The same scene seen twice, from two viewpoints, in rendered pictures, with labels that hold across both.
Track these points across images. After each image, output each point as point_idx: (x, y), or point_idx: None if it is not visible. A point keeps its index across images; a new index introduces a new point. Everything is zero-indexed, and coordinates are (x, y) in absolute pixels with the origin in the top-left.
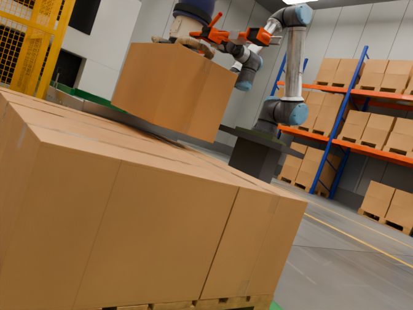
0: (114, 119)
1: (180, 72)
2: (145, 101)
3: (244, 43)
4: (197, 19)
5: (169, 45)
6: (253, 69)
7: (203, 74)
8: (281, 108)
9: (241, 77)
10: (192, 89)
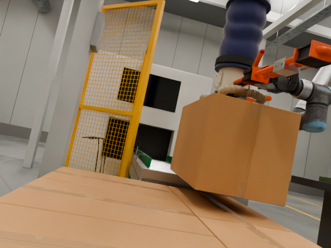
0: (174, 183)
1: (222, 123)
2: (190, 163)
3: (296, 71)
4: (239, 66)
5: (206, 98)
6: (322, 103)
7: (252, 120)
8: None
9: (309, 116)
10: (240, 141)
